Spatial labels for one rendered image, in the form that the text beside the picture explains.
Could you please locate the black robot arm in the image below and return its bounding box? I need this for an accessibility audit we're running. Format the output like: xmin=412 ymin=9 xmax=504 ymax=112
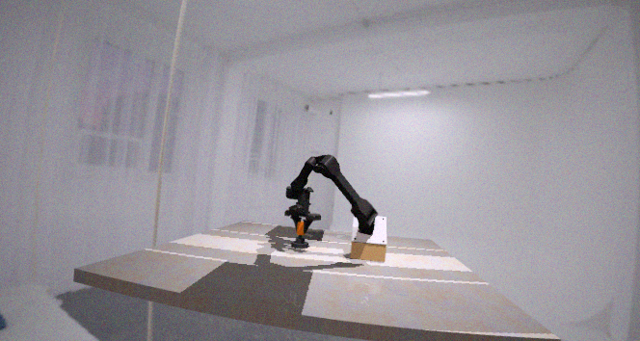
xmin=285 ymin=155 xmax=378 ymax=235

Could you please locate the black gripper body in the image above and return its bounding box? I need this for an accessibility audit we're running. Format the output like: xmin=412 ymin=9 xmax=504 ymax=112
xmin=284 ymin=200 xmax=321 ymax=221

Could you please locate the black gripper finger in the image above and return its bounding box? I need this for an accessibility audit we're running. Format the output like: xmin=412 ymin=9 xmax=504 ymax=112
xmin=303 ymin=220 xmax=314 ymax=233
xmin=290 ymin=218 xmax=302 ymax=231

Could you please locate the black shaft on round pedestal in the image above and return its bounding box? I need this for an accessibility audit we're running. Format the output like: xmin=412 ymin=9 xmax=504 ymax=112
xmin=291 ymin=235 xmax=308 ymax=249

